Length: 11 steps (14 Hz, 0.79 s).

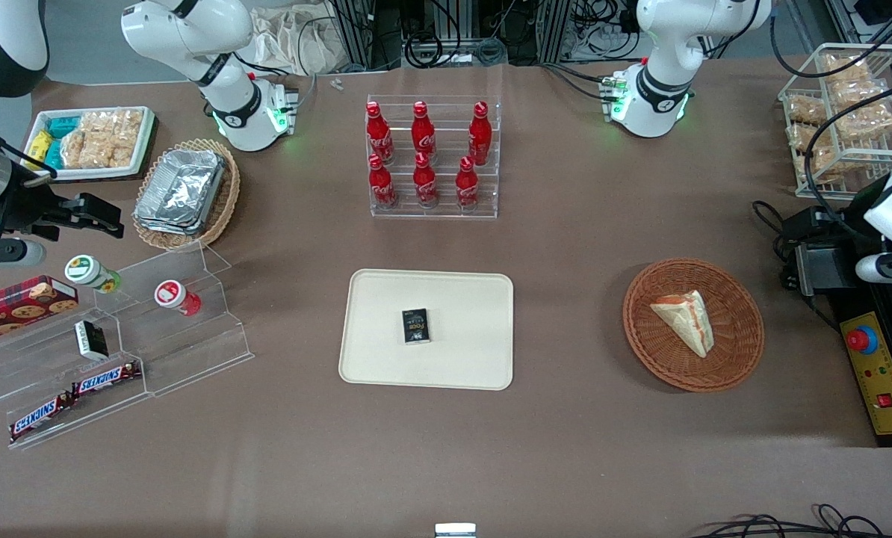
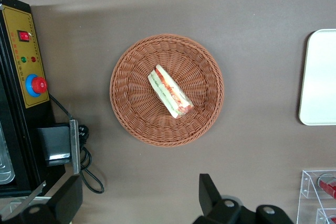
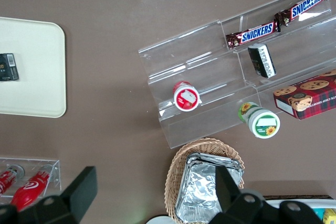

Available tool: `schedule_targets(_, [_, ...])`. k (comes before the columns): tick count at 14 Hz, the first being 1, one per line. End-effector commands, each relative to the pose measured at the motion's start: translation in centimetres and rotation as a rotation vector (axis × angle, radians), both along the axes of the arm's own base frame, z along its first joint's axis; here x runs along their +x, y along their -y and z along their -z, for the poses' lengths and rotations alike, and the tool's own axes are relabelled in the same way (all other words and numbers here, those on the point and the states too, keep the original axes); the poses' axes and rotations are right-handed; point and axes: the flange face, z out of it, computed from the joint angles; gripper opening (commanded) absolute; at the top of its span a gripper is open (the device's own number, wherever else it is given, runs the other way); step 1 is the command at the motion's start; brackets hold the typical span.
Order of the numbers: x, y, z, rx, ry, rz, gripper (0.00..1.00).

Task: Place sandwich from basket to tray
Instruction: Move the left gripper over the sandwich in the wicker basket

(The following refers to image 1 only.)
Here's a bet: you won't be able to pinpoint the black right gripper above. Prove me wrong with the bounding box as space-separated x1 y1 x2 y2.
0 175 126 241

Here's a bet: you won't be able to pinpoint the triangular sandwich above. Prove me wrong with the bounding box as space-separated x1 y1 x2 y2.
650 289 715 359

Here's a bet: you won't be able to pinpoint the white rectangular snack tray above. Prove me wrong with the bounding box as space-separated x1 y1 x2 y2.
23 106 156 183

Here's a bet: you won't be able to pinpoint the silver foil tray stack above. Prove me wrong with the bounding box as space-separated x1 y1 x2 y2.
133 148 228 235

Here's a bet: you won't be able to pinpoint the oval light wicker basket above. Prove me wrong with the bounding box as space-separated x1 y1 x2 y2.
131 137 242 253

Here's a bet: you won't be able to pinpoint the beige plastic tray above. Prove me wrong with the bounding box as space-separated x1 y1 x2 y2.
338 268 515 392

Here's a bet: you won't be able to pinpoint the round brown wicker basket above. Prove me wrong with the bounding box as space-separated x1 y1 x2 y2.
622 258 766 394

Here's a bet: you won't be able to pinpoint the green lidded drink bottle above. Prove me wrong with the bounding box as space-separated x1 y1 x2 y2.
64 254 123 294

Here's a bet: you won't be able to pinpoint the rice cracker pack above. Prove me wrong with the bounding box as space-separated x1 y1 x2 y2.
79 109 145 136
61 130 111 170
107 130 138 168

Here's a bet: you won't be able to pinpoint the red lidded drink bottle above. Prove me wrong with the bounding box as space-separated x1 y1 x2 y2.
154 279 202 317

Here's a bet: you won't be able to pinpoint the red cookie box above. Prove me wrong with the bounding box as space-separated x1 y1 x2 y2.
0 275 80 347

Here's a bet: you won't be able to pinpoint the black and white small box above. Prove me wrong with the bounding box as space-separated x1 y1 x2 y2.
73 319 110 362

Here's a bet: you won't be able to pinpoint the clear acrylic stepped shelf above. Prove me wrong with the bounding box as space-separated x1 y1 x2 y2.
0 240 255 450

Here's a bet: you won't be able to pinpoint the snickers chocolate bar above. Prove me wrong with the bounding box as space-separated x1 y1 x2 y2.
72 361 143 398
8 394 74 442

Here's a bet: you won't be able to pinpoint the beige cloth bag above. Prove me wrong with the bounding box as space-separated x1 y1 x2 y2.
250 5 350 76

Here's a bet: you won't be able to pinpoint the red cola bottle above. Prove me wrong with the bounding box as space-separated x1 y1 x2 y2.
365 101 395 166
368 153 399 211
468 100 494 167
412 152 440 209
455 155 481 212
411 100 438 164

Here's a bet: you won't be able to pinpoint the small black card box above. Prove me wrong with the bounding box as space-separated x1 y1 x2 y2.
401 307 433 346

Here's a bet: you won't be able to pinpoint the clear acrylic bottle rack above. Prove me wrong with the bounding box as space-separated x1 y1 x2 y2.
365 94 504 220

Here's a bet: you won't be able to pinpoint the black power adapter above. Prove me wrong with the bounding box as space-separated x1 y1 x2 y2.
780 205 840 242

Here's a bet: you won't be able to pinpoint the grey power box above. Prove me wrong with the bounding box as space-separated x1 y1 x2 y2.
793 241 860 297

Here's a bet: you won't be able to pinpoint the red emergency stop button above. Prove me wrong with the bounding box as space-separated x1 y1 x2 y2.
846 325 879 356

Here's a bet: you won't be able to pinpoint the yellow black control box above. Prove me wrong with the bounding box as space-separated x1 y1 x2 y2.
826 287 892 448

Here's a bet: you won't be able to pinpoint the aluminium frame post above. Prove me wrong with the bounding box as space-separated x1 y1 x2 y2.
539 0 574 65
329 0 377 69

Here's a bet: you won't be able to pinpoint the black coiled background cables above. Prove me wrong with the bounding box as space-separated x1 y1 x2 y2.
404 28 508 69

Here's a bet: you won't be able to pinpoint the black base cables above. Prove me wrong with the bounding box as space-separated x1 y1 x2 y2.
542 61 620 103

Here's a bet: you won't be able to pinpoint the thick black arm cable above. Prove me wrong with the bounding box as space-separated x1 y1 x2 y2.
769 13 892 80

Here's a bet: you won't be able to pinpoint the thin black cable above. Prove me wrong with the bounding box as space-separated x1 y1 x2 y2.
802 78 892 222

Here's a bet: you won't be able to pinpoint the white wire rack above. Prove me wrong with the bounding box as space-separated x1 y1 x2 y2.
778 43 892 200

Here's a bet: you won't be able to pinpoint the black tangled floor cables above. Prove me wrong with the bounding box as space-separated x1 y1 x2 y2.
691 504 892 538

